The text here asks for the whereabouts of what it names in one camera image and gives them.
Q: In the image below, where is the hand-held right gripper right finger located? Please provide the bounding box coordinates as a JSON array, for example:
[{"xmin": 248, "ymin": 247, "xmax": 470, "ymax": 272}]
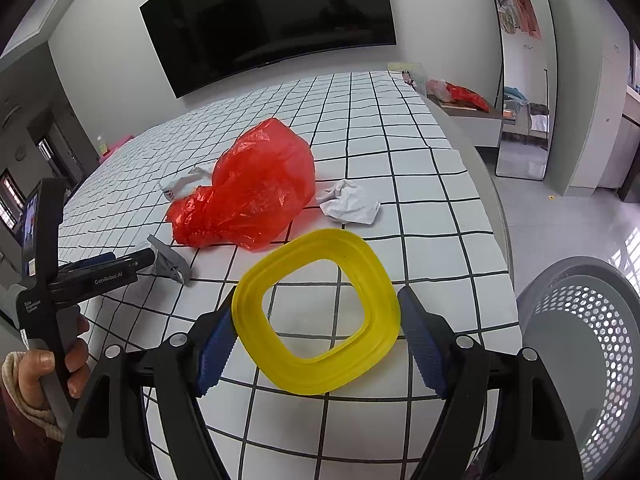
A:
[{"xmin": 397, "ymin": 286, "xmax": 586, "ymax": 480}]

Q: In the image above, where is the grey side table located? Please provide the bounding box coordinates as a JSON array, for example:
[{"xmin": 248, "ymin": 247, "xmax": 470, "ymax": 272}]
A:
[{"xmin": 425, "ymin": 92, "xmax": 503, "ymax": 149}]

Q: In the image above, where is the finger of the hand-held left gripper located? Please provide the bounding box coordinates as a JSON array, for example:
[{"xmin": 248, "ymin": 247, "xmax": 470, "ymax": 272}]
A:
[
  {"xmin": 59, "ymin": 251, "xmax": 119, "ymax": 276},
  {"xmin": 112, "ymin": 247, "xmax": 157, "ymax": 273}
]

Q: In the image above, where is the black wall television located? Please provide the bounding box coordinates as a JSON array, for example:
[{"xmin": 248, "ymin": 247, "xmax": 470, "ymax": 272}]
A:
[{"xmin": 139, "ymin": 0, "xmax": 398, "ymax": 100}]

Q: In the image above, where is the person's left hand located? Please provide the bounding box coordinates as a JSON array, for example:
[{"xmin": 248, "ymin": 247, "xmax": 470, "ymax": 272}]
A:
[{"xmin": 2, "ymin": 312, "xmax": 93, "ymax": 397}]

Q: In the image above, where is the checked white bed sheet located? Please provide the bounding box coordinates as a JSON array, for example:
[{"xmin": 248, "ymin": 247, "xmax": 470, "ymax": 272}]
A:
[{"xmin": 57, "ymin": 71, "xmax": 518, "ymax": 480}]

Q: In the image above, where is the standing floor mirror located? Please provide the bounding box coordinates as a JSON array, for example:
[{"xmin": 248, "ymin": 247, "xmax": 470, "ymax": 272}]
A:
[{"xmin": 482, "ymin": 0, "xmax": 558, "ymax": 181}]

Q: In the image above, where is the white printed wrapper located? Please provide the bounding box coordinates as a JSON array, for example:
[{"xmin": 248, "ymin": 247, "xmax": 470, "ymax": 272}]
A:
[{"xmin": 159, "ymin": 165, "xmax": 216, "ymax": 203}]

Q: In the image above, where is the grey foil wrapper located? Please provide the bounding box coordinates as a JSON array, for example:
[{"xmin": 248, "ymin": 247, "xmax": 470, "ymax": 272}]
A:
[{"xmin": 146, "ymin": 234, "xmax": 192, "ymax": 287}]

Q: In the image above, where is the yellow plastic ring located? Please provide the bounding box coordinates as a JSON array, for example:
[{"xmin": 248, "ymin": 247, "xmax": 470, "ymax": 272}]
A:
[{"xmin": 231, "ymin": 228, "xmax": 402, "ymax": 395}]

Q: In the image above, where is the crumpled white paper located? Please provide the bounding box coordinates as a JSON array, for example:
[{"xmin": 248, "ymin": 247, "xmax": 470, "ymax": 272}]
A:
[{"xmin": 316, "ymin": 178, "xmax": 381, "ymax": 226}]

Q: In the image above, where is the small red plastic bag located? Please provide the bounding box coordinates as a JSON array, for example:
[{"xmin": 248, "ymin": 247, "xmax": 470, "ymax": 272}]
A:
[{"xmin": 445, "ymin": 82, "xmax": 493, "ymax": 113}]

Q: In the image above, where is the grey perforated laundry basket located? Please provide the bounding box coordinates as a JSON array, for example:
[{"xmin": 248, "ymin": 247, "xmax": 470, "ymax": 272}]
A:
[{"xmin": 516, "ymin": 256, "xmax": 640, "ymax": 480}]

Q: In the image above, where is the standing photo card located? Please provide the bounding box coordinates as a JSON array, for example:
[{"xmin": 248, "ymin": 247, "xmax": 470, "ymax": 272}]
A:
[{"xmin": 387, "ymin": 61, "xmax": 427, "ymax": 93}]

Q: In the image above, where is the person's left forearm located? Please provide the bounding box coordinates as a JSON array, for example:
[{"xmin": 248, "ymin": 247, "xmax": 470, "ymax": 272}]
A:
[{"xmin": 0, "ymin": 357, "xmax": 66, "ymax": 480}]

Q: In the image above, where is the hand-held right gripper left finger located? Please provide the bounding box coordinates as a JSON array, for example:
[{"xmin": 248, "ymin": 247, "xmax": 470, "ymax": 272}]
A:
[{"xmin": 54, "ymin": 285, "xmax": 238, "ymax": 480}]

